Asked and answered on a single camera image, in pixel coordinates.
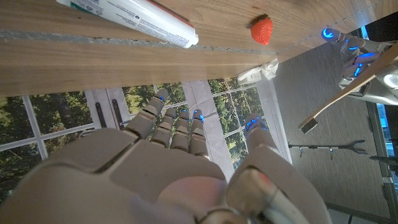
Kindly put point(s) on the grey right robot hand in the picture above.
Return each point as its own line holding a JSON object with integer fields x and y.
{"x": 149, "y": 180}

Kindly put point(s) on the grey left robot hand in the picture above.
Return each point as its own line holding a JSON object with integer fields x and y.
{"x": 385, "y": 90}

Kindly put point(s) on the white toothpaste tube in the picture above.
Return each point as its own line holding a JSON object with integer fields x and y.
{"x": 140, "y": 18}

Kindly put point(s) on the red toy strawberry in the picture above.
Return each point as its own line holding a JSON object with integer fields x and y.
{"x": 262, "y": 31}

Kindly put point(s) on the black forked metal bar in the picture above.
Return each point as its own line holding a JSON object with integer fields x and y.
{"x": 326, "y": 146}

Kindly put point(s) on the printed window backdrop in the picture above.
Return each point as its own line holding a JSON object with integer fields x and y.
{"x": 62, "y": 115}

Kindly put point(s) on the crumpled white tissue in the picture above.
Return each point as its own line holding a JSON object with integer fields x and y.
{"x": 270, "y": 69}

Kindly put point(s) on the white power strip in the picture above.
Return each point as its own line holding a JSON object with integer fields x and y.
{"x": 250, "y": 76}

